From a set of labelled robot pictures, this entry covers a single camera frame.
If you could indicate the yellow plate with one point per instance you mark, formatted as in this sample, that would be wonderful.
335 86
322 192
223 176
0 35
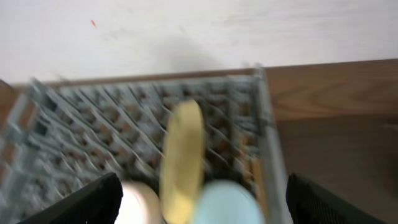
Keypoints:
181 173

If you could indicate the wooden chopstick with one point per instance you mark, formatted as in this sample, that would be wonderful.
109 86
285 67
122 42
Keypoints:
261 192

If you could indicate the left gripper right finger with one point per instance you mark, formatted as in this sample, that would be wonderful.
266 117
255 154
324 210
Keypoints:
310 203

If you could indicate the grey dishwasher rack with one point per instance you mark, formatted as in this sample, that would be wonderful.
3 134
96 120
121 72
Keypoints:
55 141

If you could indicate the dark brown serving tray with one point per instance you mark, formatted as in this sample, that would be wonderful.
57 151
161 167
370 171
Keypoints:
354 157

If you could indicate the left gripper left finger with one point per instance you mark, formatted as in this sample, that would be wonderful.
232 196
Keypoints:
97 202

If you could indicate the pink bowl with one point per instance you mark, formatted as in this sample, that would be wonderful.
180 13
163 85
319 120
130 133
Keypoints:
139 205

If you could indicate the light blue plate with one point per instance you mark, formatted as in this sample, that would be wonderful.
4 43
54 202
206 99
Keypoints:
226 202

